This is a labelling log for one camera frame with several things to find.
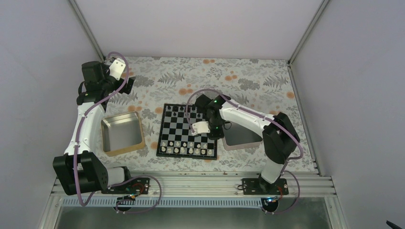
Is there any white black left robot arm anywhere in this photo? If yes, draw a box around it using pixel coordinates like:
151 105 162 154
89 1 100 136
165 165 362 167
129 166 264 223
53 58 134 196

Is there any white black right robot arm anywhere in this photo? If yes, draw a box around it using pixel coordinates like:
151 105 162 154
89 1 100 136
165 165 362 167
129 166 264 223
190 94 303 194

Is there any black chess pieces row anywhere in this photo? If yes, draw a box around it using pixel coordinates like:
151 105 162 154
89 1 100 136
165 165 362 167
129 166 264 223
163 104 203 119

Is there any black white chess board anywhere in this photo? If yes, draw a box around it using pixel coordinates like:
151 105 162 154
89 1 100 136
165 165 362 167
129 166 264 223
156 104 218 160

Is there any pink rimmed metal tin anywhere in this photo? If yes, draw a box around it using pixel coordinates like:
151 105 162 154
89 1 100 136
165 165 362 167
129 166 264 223
222 122 263 151

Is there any floral patterned table mat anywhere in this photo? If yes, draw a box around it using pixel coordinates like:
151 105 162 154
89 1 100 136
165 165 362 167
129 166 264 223
96 57 316 172

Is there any gold rimmed empty metal tin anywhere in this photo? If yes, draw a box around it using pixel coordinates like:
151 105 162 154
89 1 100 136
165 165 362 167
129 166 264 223
101 112 146 157

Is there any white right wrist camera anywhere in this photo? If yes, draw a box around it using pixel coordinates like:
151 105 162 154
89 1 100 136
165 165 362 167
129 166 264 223
191 121 211 136

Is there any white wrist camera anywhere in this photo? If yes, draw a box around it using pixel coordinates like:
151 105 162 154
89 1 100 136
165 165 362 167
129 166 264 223
108 58 126 81
191 121 211 136

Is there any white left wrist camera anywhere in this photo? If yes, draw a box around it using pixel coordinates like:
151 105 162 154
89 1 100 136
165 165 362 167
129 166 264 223
108 58 126 81

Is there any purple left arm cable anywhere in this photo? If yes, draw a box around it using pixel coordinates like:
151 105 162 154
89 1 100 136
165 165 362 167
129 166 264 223
73 52 162 216

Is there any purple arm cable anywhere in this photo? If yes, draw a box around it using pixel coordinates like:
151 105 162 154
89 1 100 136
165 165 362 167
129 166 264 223
73 52 162 216
185 89 304 216

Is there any aluminium corner frame post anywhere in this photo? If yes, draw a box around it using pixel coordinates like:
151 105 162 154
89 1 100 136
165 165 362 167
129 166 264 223
68 0 105 60
288 0 331 67

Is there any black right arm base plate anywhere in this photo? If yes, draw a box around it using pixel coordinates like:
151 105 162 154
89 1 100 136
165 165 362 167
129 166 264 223
237 178 289 195

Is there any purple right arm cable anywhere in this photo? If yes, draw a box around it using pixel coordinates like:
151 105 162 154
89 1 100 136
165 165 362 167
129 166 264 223
185 89 304 216

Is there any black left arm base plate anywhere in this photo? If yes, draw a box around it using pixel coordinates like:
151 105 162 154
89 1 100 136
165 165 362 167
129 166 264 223
101 177 150 195

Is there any aluminium front rail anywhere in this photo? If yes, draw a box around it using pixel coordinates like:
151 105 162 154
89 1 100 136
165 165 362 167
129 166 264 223
50 174 337 198

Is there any grey slotted cable duct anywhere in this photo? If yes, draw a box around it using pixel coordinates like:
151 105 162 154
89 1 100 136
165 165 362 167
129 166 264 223
62 197 265 208

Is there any right aluminium corner frame post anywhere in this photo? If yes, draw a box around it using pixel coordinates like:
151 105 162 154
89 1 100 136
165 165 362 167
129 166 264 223
288 0 331 67

